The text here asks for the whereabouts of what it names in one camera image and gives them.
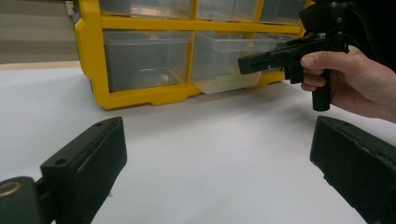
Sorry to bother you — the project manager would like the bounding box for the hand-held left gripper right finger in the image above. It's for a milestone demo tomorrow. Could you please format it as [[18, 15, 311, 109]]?
[[309, 115, 396, 224]]

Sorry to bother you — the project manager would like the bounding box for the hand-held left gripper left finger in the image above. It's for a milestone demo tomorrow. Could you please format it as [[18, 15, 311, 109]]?
[[40, 116, 128, 224]]

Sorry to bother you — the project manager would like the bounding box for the clear plastic drawer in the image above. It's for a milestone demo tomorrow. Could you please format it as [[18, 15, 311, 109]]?
[[191, 31, 278, 95]]

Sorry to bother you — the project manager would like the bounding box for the yellow black organizer cabinet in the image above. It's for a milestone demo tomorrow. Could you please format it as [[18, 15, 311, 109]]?
[[72, 0, 312, 110]]

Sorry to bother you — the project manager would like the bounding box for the set of clear drawers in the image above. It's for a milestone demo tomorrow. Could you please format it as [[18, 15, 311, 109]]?
[[99, 0, 307, 92]]

